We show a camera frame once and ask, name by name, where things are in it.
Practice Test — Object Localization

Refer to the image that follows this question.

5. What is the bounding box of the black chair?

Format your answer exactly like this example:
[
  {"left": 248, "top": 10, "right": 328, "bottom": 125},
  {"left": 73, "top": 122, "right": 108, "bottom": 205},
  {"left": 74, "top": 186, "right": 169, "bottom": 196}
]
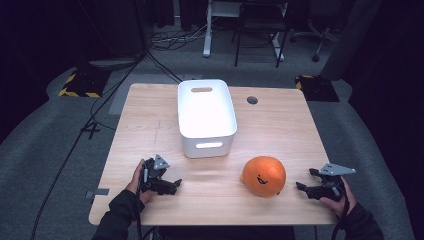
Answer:
[{"left": 231, "top": 0, "right": 290, "bottom": 69}]

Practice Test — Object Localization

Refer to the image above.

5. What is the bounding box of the long black floor cable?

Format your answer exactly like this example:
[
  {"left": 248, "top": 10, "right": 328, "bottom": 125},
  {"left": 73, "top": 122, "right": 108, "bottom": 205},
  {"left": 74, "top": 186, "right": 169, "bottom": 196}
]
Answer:
[{"left": 30, "top": 49, "right": 149, "bottom": 240}]

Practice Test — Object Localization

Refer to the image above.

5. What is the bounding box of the white desk frame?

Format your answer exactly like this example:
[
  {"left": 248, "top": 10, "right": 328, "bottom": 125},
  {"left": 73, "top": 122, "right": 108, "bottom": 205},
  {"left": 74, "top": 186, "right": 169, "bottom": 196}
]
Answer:
[{"left": 202, "top": 0, "right": 288, "bottom": 62}]

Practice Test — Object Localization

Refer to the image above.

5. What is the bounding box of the person's lap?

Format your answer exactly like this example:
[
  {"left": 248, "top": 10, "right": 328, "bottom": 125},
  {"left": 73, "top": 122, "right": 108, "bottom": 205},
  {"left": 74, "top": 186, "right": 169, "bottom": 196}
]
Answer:
[{"left": 155, "top": 225, "right": 297, "bottom": 240}]

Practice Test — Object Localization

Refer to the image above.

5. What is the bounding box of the grey tape strip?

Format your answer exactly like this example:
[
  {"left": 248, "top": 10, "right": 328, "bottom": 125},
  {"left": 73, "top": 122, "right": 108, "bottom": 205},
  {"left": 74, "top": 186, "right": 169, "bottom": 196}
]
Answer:
[{"left": 85, "top": 188, "right": 111, "bottom": 200}]

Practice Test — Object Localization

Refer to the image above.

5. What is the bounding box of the hand-held gripper cable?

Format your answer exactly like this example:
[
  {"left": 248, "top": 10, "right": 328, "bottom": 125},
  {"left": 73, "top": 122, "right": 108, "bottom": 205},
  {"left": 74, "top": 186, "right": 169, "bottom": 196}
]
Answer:
[
  {"left": 330, "top": 178, "right": 351, "bottom": 240},
  {"left": 134, "top": 168, "right": 149, "bottom": 240}
]

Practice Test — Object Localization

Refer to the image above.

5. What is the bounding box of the right hand-held gripper cable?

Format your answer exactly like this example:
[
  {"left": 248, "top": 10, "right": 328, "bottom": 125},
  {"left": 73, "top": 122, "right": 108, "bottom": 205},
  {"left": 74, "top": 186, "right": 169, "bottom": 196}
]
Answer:
[{"left": 330, "top": 178, "right": 351, "bottom": 240}]

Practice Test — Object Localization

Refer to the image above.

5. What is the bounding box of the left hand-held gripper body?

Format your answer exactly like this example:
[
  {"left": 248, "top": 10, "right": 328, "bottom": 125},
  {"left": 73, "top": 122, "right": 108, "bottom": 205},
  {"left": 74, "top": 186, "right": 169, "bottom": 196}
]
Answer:
[{"left": 141, "top": 153, "right": 171, "bottom": 195}]

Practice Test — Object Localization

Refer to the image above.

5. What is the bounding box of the grey curtain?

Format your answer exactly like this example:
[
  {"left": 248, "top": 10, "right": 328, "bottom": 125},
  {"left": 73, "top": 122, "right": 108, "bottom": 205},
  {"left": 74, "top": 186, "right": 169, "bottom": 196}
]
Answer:
[{"left": 320, "top": 0, "right": 383, "bottom": 81}]

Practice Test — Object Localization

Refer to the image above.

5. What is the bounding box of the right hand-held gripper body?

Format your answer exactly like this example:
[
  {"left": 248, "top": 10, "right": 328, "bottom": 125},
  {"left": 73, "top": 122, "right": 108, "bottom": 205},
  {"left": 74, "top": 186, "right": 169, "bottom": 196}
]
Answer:
[{"left": 306, "top": 162, "right": 357, "bottom": 203}]

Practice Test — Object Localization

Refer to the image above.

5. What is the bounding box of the black yellow striped stand base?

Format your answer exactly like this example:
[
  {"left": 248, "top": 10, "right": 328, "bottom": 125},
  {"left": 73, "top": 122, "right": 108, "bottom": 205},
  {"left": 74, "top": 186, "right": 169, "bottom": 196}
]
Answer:
[
  {"left": 294, "top": 74, "right": 341, "bottom": 103},
  {"left": 58, "top": 67, "right": 112, "bottom": 99}
]

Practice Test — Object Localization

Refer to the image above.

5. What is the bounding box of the person's left hand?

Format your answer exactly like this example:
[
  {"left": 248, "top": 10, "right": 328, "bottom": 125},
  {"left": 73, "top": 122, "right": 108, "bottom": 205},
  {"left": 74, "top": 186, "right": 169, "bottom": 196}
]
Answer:
[{"left": 125, "top": 158, "right": 156, "bottom": 205}]

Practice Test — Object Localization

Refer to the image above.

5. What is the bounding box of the person's right hand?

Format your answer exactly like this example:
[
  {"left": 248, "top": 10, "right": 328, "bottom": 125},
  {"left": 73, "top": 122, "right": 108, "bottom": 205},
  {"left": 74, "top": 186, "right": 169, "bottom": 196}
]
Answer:
[{"left": 319, "top": 176, "right": 357, "bottom": 220}]

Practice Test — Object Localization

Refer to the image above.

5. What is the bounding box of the left hand-held gripper cable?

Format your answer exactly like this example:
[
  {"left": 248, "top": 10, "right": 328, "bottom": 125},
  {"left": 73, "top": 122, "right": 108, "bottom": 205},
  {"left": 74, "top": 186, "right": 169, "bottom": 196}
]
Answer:
[{"left": 134, "top": 168, "right": 149, "bottom": 240}]

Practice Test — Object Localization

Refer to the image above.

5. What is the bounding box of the office swivel chair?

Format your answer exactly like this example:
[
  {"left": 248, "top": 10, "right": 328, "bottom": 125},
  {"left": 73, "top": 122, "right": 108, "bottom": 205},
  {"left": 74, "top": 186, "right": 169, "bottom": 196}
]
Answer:
[{"left": 288, "top": 14, "right": 345, "bottom": 64}]

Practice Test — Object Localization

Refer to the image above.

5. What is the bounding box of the orange smiling plush toy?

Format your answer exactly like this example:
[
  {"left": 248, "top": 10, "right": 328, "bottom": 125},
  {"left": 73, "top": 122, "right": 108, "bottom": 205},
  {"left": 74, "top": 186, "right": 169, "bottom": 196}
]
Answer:
[{"left": 240, "top": 155, "right": 287, "bottom": 199}]

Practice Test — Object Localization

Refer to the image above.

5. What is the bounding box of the bundle of floor cables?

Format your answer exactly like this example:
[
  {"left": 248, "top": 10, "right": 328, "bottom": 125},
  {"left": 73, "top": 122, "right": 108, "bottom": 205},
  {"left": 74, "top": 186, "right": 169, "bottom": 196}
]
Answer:
[{"left": 149, "top": 19, "right": 214, "bottom": 52}]

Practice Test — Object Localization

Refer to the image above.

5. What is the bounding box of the white plastic bin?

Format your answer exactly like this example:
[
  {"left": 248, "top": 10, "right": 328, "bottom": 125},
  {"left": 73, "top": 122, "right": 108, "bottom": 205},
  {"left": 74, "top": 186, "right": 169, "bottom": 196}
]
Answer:
[{"left": 177, "top": 78, "right": 238, "bottom": 159}]

